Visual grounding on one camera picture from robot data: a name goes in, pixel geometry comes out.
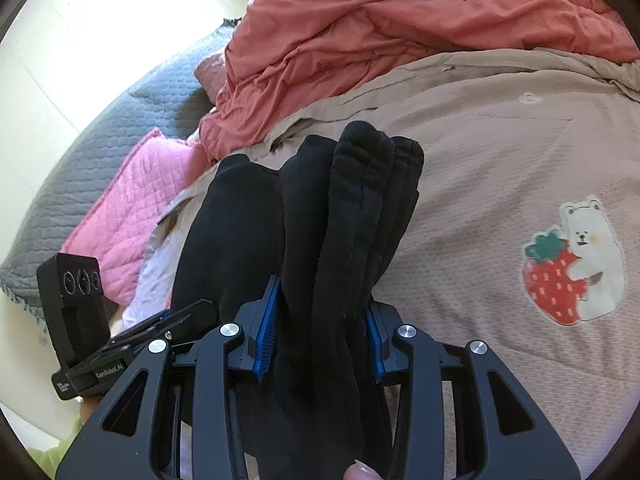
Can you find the person's right hand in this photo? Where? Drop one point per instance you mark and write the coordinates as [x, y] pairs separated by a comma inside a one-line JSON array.
[[364, 473]]

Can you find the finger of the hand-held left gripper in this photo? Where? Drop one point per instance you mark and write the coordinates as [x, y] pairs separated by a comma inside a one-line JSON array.
[[175, 322]]

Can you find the person's left forearm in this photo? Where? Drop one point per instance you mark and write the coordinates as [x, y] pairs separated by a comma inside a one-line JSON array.
[[65, 440]]

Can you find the coral red duvet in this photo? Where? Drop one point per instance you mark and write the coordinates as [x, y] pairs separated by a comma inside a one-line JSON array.
[[375, 25]]

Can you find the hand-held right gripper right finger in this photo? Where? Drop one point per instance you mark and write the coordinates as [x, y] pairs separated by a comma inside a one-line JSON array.
[[374, 345]]

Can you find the beige bear print bedspread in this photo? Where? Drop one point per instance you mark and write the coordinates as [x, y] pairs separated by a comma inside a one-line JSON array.
[[475, 160]]

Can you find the pink quilted pillow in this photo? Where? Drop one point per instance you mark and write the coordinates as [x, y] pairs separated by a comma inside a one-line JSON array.
[[130, 200]]

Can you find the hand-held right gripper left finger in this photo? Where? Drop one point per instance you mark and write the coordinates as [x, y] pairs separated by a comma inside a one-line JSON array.
[[266, 330]]

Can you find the black printed shirt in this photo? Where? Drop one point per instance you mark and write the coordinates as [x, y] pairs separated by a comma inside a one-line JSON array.
[[350, 210]]

